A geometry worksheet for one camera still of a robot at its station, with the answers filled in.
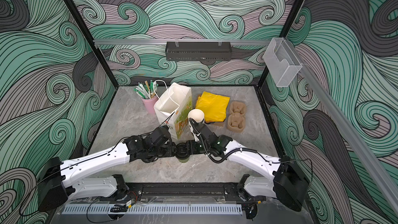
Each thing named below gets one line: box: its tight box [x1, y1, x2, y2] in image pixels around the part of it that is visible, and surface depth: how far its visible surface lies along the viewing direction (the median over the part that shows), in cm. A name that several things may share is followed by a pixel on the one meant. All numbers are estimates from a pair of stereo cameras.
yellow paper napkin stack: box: [195, 91, 231, 122], surface depth 106 cm
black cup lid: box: [175, 142, 191, 160], surface depth 76 cm
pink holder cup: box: [140, 95, 160, 115], surface depth 97 cm
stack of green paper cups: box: [187, 108, 205, 128], surface depth 83 cm
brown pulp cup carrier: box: [226, 101, 247, 133], surface depth 97 cm
